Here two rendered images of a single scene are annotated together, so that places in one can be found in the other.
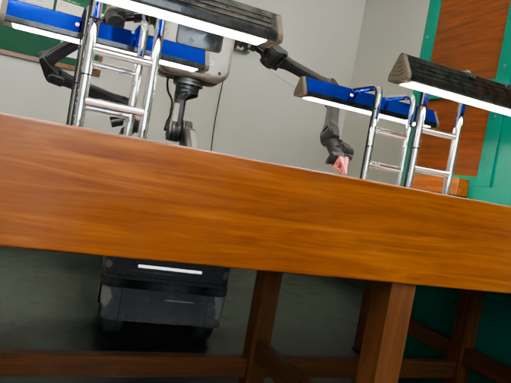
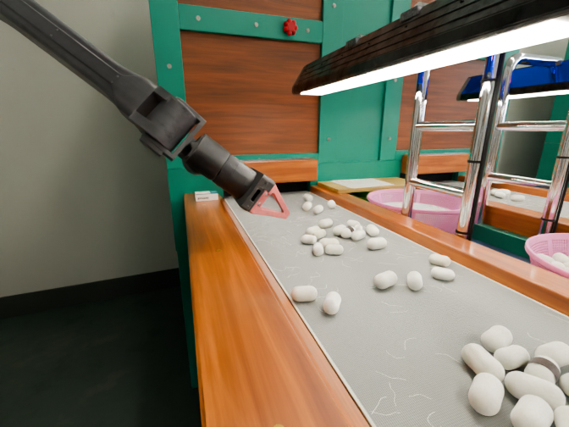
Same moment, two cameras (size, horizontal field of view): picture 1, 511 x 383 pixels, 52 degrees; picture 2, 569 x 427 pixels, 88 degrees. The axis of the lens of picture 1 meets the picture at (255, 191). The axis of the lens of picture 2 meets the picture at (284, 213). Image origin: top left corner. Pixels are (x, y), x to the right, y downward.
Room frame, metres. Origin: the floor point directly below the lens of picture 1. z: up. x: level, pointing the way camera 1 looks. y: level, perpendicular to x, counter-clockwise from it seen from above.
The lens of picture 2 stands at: (2.11, 0.18, 0.96)
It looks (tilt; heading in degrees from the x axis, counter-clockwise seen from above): 16 degrees down; 274
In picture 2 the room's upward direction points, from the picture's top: straight up
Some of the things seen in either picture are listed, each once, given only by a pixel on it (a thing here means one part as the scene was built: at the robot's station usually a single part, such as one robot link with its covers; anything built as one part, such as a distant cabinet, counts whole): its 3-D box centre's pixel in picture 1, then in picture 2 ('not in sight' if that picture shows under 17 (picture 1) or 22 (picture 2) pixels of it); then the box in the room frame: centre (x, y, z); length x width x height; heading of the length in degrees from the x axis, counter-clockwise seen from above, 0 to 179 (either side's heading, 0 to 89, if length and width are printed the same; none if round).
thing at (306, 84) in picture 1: (370, 103); (378, 52); (1.99, -0.38, 1.08); 0.62 x 0.08 x 0.07; 113
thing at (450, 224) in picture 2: not in sight; (414, 214); (1.80, -0.64, 0.72); 0.27 x 0.27 x 0.10
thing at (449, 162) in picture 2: not in sight; (438, 163); (1.59, -1.02, 0.83); 0.30 x 0.06 x 0.07; 23
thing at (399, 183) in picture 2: not in sight; (370, 184); (1.88, -0.84, 0.77); 0.33 x 0.15 x 0.01; 23
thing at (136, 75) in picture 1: (103, 92); not in sight; (1.54, 0.49, 0.90); 0.20 x 0.19 x 0.45; 113
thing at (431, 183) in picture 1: (436, 184); (271, 170); (2.22, -0.76, 0.83); 0.30 x 0.06 x 0.07; 23
